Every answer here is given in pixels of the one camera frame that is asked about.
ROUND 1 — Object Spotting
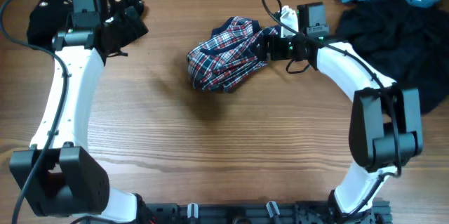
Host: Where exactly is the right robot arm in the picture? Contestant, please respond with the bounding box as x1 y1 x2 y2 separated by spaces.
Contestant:
263 6 423 223

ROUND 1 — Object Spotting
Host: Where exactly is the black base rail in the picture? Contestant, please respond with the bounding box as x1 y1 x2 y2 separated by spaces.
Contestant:
138 199 392 224

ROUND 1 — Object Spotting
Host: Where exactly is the black mesh garment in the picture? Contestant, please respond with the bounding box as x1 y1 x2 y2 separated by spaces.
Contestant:
336 0 448 114

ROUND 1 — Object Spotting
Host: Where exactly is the red blue plaid garment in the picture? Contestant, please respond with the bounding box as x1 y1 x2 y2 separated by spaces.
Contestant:
187 16 281 93

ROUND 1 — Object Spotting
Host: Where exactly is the black knit garment with buttons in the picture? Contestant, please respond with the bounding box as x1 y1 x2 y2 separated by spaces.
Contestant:
27 0 145 53

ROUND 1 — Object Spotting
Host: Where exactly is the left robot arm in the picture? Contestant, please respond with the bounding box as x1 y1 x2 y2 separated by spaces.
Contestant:
9 0 156 223

